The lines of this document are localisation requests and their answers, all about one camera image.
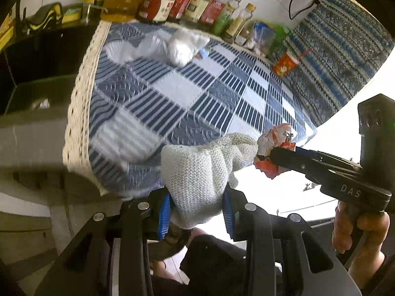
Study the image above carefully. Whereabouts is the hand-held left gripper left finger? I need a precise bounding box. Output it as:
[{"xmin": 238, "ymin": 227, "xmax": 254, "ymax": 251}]
[{"xmin": 34, "ymin": 189, "xmax": 172, "ymax": 296}]

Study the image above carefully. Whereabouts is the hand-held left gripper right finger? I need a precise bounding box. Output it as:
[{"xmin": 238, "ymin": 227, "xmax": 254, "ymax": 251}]
[{"xmin": 222, "ymin": 188, "xmax": 362, "ymax": 296}]

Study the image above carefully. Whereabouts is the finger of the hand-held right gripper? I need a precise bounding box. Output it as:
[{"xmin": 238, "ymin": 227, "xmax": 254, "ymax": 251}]
[
  {"xmin": 269, "ymin": 146, "xmax": 340, "ymax": 180},
  {"xmin": 295, "ymin": 148, "xmax": 355, "ymax": 165}
]

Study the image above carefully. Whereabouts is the red wrapper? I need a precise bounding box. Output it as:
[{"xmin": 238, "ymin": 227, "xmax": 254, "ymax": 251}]
[{"xmin": 254, "ymin": 123, "xmax": 297, "ymax": 179}]

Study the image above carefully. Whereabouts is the person's right hand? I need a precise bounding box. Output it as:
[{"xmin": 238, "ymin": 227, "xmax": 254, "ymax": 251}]
[{"xmin": 332, "ymin": 202, "xmax": 390, "ymax": 255}]

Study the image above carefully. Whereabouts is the person's dark clothing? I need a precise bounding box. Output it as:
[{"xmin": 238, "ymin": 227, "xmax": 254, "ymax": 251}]
[{"xmin": 151, "ymin": 234, "xmax": 280, "ymax": 296}]

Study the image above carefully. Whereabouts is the red paper cup with straw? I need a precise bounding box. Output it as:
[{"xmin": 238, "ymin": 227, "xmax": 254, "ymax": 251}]
[{"xmin": 273, "ymin": 48, "xmax": 311, "ymax": 76}]

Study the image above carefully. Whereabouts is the blue patterned woven cloth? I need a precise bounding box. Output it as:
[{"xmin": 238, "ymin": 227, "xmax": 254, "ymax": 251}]
[{"xmin": 278, "ymin": 0, "xmax": 390, "ymax": 127}]

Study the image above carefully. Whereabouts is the blue white patterned tablecloth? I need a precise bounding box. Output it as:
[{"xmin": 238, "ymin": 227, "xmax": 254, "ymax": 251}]
[{"xmin": 62, "ymin": 21, "xmax": 318, "ymax": 198}]

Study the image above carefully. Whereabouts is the green plastic bag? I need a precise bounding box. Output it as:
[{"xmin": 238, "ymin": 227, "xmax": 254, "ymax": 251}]
[{"xmin": 267, "ymin": 26, "xmax": 294, "ymax": 63}]

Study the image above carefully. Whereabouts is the blue white plastic bag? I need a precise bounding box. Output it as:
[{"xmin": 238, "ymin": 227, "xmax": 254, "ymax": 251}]
[{"xmin": 251, "ymin": 21, "xmax": 277, "ymax": 53}]

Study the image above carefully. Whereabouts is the small glass jar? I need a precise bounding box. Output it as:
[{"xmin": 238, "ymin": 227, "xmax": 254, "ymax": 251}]
[{"xmin": 236, "ymin": 28, "xmax": 252, "ymax": 45}]

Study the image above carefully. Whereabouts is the white crumpled tissue ball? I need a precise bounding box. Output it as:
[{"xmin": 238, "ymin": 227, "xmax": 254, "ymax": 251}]
[{"xmin": 167, "ymin": 29, "xmax": 211, "ymax": 67}]

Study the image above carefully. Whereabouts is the green label bottle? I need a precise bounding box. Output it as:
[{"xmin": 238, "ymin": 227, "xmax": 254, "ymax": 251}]
[{"xmin": 213, "ymin": 0, "xmax": 244, "ymax": 36}]

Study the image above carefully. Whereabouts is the red label clear bottle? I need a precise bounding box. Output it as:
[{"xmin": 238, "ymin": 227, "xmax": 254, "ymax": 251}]
[{"xmin": 199, "ymin": 0, "xmax": 237, "ymax": 33}]

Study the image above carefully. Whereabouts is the beige label clear bottle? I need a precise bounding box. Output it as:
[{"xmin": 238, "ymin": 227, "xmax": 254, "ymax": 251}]
[{"xmin": 182, "ymin": 0, "xmax": 224, "ymax": 27}]

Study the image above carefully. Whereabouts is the black sink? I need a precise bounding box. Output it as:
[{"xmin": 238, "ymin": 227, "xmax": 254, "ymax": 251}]
[{"xmin": 0, "ymin": 21, "xmax": 102, "ymax": 116}]

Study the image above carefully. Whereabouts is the metal sink knob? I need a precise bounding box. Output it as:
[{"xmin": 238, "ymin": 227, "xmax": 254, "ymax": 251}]
[{"xmin": 81, "ymin": 3, "xmax": 93, "ymax": 25}]

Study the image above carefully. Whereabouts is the yellow green sponge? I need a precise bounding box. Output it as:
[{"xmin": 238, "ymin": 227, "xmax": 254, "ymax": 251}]
[{"xmin": 62, "ymin": 8, "xmax": 82, "ymax": 25}]

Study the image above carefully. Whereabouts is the dark yellow trimmed rag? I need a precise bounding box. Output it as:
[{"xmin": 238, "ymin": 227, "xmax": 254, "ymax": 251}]
[{"xmin": 23, "ymin": 2, "xmax": 64, "ymax": 35}]

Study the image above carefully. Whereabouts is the yellow dish soap bottle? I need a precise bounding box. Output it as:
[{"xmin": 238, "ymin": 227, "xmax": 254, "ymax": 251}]
[{"xmin": 0, "ymin": 4, "xmax": 17, "ymax": 52}]

